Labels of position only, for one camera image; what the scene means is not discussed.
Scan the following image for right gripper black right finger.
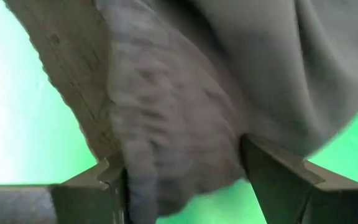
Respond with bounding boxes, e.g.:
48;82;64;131
239;133;358;224

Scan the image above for black shorts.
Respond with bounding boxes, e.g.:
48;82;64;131
3;0;358;224

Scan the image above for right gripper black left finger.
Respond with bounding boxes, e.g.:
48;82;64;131
0;154;129;224

